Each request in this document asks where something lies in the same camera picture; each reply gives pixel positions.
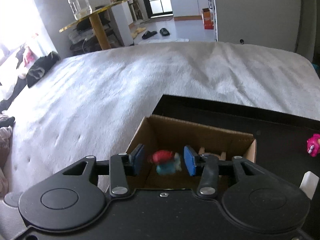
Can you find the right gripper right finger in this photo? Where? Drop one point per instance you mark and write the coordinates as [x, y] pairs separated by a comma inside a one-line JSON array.
[[207, 167]]

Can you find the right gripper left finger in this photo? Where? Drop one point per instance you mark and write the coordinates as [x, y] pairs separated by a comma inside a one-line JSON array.
[[123, 165]]

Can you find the red blue beer-mug figurine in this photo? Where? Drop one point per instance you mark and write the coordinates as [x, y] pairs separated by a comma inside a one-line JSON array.
[[166, 162]]

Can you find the brown cardboard box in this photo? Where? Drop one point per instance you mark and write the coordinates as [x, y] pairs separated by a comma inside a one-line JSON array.
[[161, 133]]

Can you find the white charger cube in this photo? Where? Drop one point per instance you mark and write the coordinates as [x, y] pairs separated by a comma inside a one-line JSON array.
[[309, 184]]

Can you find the pink cartoon figurine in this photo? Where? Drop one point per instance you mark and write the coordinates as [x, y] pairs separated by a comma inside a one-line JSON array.
[[313, 145]]

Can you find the grey bunny cube toy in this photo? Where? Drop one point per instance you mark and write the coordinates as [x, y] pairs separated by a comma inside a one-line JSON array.
[[219, 155]]

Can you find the white bed blanket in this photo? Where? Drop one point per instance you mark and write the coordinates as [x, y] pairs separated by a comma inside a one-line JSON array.
[[92, 104]]

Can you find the gold-edged side table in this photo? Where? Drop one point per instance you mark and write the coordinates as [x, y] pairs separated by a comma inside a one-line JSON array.
[[96, 24]]

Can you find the dark clothing pile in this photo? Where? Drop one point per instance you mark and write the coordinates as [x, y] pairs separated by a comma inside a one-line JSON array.
[[41, 67]]

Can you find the white floor mat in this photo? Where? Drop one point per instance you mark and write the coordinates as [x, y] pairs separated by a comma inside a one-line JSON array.
[[151, 41]]

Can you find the black slipper left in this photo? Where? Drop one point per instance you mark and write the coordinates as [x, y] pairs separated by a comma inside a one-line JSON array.
[[148, 34]]

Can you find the black slipper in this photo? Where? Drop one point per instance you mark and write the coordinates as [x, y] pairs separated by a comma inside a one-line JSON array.
[[148, 34], [164, 32]]

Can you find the black slipper right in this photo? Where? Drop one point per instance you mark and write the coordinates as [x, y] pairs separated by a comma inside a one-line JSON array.
[[164, 32]]

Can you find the clear glass jar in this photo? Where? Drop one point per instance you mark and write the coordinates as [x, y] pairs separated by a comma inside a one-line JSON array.
[[80, 8]]

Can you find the orange carton on floor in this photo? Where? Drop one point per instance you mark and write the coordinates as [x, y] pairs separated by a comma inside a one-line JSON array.
[[207, 18]]

